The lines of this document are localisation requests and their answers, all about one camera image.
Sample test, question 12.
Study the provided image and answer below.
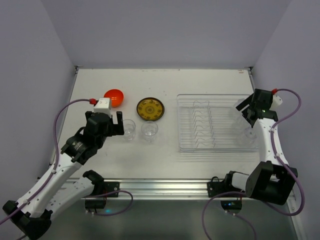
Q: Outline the clear glass cup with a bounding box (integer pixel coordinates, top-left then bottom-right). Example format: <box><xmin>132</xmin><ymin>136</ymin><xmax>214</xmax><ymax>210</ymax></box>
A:
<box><xmin>238</xmin><ymin>126</ymin><xmax>258</xmax><ymax>149</ymax></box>
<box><xmin>141</xmin><ymin>121</ymin><xmax>159</xmax><ymax>143</ymax></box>
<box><xmin>123</xmin><ymin>119</ymin><xmax>136</xmax><ymax>141</ymax></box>
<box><xmin>230</xmin><ymin>98</ymin><xmax>249</xmax><ymax>124</ymax></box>

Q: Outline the orange plastic bowl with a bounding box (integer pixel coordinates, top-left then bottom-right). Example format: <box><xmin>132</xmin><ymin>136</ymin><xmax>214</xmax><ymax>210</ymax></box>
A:
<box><xmin>104</xmin><ymin>89</ymin><xmax>124</xmax><ymax>108</ymax></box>

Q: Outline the yellow patterned plate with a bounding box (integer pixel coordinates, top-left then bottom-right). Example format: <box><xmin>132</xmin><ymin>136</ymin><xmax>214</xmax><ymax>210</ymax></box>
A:
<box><xmin>136</xmin><ymin>97</ymin><xmax>165</xmax><ymax>122</ymax></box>

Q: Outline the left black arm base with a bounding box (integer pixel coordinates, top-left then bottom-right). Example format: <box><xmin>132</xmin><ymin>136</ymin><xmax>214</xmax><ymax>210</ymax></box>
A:
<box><xmin>84</xmin><ymin>181</ymin><xmax>120</xmax><ymax>213</ymax></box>

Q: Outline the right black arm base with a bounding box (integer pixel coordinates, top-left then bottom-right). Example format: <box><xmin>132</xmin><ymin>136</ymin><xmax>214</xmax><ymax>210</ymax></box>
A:
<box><xmin>207</xmin><ymin>171</ymin><xmax>245</xmax><ymax>214</ymax></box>

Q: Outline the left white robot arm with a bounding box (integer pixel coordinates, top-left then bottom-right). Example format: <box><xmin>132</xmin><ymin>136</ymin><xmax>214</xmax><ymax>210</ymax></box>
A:
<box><xmin>2</xmin><ymin>111</ymin><xmax>124</xmax><ymax>240</ymax></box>

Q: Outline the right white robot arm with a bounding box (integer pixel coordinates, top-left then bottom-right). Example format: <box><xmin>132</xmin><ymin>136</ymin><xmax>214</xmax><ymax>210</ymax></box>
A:
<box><xmin>224</xmin><ymin>89</ymin><xmax>298</xmax><ymax>205</ymax></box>

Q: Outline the clear plastic dish rack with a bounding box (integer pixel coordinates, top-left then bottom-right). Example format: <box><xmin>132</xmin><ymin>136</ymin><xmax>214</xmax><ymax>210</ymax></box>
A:
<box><xmin>177</xmin><ymin>94</ymin><xmax>258</xmax><ymax>153</ymax></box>

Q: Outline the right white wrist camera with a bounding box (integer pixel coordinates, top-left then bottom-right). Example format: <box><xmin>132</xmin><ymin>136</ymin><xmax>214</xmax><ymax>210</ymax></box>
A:
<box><xmin>270</xmin><ymin>88</ymin><xmax>283</xmax><ymax>111</ymax></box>

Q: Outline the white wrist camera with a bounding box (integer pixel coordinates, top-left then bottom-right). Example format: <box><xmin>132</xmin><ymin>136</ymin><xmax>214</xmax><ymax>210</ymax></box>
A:
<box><xmin>93</xmin><ymin>97</ymin><xmax>112</xmax><ymax>117</ymax></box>
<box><xmin>270</xmin><ymin>88</ymin><xmax>283</xmax><ymax>111</ymax></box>

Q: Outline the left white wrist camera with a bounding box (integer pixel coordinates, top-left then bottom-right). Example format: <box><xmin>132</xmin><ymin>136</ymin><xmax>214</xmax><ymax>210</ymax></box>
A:
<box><xmin>93</xmin><ymin>97</ymin><xmax>112</xmax><ymax>117</ymax></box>

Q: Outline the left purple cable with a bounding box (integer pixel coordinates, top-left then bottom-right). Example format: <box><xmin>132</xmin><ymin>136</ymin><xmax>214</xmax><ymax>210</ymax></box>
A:
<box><xmin>0</xmin><ymin>97</ymin><xmax>134</xmax><ymax>240</ymax></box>

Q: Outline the aluminium front rail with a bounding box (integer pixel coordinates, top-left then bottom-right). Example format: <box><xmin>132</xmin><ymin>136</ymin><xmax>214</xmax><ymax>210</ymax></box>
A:
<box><xmin>31</xmin><ymin>177</ymin><xmax>297</xmax><ymax>201</ymax></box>

